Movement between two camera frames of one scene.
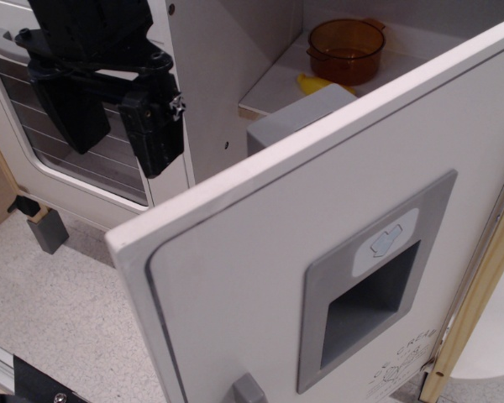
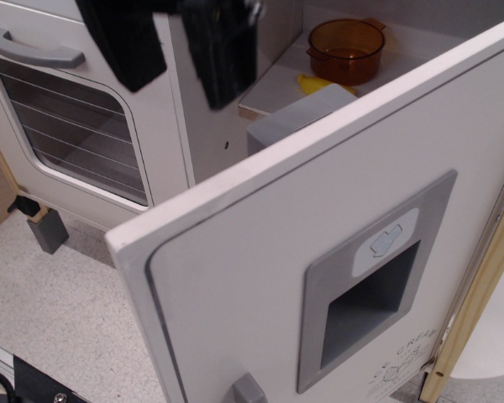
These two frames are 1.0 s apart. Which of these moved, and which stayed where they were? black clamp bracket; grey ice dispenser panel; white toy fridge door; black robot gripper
Moved: black robot gripper
Stayed: white toy fridge door; grey ice dispenser panel; black clamp bracket
